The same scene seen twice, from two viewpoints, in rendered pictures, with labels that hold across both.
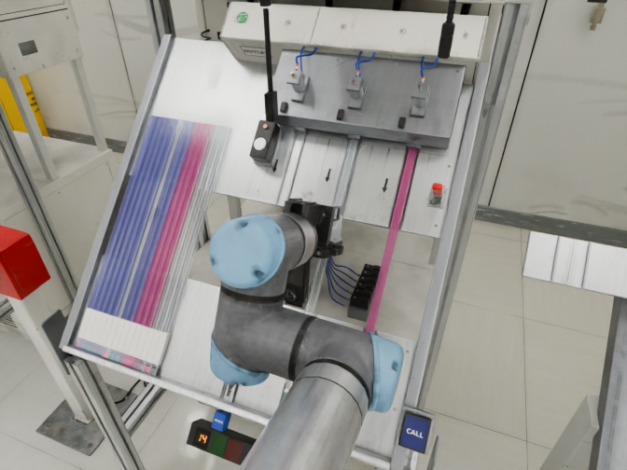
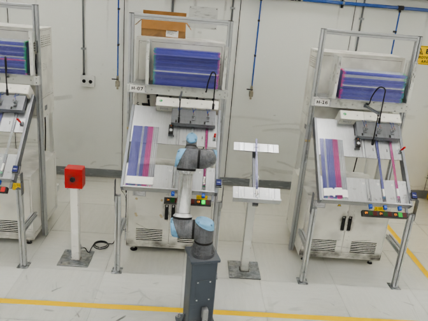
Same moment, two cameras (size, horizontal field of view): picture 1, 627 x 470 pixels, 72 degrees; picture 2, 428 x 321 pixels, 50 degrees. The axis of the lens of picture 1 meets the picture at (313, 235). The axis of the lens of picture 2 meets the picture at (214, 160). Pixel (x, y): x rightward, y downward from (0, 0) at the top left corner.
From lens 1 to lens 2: 279 cm
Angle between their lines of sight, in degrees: 27
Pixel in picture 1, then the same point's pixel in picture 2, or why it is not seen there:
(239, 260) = (192, 137)
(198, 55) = (144, 109)
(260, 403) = not seen: hidden behind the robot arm
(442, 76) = (211, 113)
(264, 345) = not seen: hidden behind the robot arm
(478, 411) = (234, 238)
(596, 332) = (274, 214)
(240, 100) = (159, 120)
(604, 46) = (256, 104)
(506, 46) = (223, 107)
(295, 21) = (175, 101)
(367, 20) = (192, 101)
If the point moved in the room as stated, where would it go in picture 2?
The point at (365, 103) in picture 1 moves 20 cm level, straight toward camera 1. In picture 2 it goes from (195, 119) to (201, 126)
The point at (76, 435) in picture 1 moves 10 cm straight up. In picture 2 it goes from (76, 263) to (76, 251)
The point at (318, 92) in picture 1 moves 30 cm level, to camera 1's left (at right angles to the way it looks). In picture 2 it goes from (183, 117) to (145, 118)
